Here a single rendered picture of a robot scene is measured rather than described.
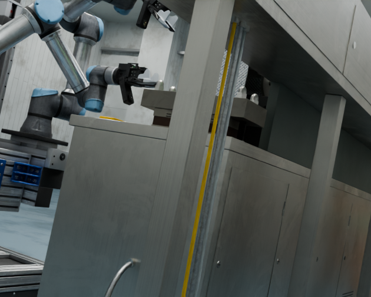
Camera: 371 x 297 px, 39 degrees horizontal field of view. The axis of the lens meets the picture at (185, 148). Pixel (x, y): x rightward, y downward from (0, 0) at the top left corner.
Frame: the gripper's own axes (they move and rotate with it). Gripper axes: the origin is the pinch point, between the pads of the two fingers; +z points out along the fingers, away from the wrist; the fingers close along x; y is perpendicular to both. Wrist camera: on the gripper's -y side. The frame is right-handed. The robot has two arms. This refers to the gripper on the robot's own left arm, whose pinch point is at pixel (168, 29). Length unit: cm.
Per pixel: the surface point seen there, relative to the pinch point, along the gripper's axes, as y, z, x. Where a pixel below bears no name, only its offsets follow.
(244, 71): 13.2, 41.5, -5.4
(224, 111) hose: 11, 77, -61
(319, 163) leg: 11, 81, 8
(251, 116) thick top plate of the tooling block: 8, 63, -20
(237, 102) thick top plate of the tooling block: 8, 59, -25
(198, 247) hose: -13, 98, -61
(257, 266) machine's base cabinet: -28, 95, 6
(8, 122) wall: -545, -639, 615
